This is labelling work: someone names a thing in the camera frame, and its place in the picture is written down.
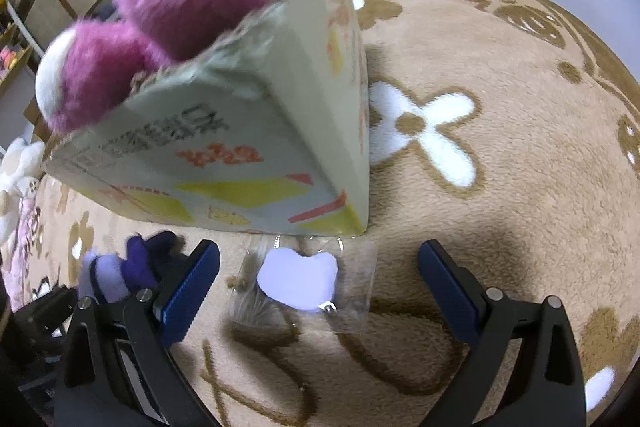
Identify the figurine display shelf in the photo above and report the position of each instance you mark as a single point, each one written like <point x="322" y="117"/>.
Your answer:
<point x="15" y="87"/>

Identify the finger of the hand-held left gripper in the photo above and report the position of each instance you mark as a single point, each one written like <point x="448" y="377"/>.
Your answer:
<point x="52" y="307"/>

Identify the pink cloth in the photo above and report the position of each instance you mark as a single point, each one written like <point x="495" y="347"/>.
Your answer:
<point x="25" y="232"/>

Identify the pink plush toy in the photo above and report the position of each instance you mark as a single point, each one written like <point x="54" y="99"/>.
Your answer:
<point x="190" y="7"/>

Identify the printed cardboard box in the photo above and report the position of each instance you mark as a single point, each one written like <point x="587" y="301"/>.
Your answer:
<point x="250" y="132"/>

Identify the clear plastic bag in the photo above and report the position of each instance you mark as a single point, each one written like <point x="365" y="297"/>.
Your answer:
<point x="300" y="277"/>

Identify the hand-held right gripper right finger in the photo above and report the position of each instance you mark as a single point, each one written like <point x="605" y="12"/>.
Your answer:
<point x="450" y="292"/>

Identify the cream white plush toy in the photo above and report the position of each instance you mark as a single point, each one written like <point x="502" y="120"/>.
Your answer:
<point x="15" y="167"/>

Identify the purple plush toy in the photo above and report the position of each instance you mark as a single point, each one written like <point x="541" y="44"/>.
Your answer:
<point x="145" y="257"/>

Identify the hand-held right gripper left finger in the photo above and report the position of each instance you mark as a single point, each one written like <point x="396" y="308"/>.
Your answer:
<point x="187" y="292"/>

